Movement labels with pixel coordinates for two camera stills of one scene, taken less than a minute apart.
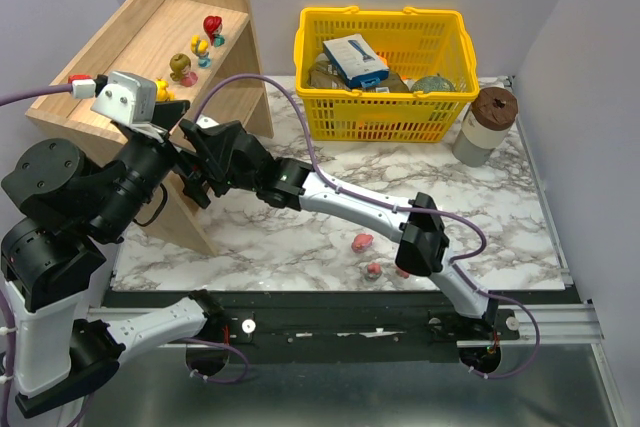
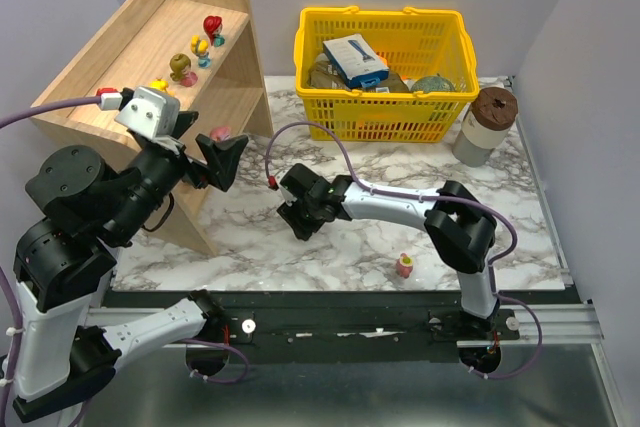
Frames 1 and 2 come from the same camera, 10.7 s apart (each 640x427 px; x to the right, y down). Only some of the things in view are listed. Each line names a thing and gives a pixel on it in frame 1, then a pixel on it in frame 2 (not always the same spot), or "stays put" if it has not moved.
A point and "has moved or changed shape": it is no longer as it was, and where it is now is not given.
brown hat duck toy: [181, 66] stays put
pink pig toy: [361, 242] has moved or changed shape
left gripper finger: [203, 154] -> [300, 228]
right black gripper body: [206, 148] -> [298, 204]
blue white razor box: [356, 61] stays put
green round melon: [433, 83] stays put
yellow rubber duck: [162, 94] stays put
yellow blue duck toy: [199, 47] stays put
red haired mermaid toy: [213, 27] stays put
